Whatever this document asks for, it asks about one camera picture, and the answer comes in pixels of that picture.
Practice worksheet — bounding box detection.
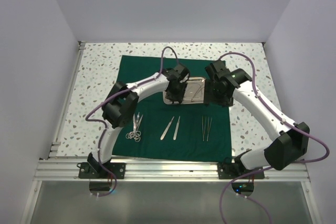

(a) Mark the steel instrument tray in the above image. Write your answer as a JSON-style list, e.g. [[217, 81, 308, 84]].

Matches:
[[163, 77, 206, 105]]

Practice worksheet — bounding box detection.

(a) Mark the steel scalpel handle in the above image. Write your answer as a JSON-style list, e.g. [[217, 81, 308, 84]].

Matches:
[[160, 116, 175, 140], [173, 116, 181, 141]]

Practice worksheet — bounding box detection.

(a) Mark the green surgical cloth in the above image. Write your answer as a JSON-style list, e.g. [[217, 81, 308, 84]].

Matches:
[[112, 56, 232, 163]]

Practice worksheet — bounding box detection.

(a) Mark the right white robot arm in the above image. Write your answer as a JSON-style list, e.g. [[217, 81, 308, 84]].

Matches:
[[203, 60, 310, 178]]

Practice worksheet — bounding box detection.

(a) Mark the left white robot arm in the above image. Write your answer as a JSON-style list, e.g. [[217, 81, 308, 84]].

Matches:
[[86, 63, 190, 178]]

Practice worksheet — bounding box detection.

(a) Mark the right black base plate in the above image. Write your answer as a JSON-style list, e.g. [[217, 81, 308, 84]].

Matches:
[[217, 157, 262, 179]]

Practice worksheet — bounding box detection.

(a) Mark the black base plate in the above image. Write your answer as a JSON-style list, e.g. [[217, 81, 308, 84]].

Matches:
[[217, 157, 262, 179], [77, 162, 126, 179]]

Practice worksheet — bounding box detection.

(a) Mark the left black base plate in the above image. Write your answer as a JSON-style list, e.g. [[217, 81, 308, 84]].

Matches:
[[77, 162, 126, 179]]

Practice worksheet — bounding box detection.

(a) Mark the left aluminium side rail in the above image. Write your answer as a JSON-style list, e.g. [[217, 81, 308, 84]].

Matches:
[[47, 41, 86, 159]]

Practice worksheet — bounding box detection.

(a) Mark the aluminium front rail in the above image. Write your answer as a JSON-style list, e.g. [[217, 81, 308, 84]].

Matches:
[[33, 157, 310, 182]]

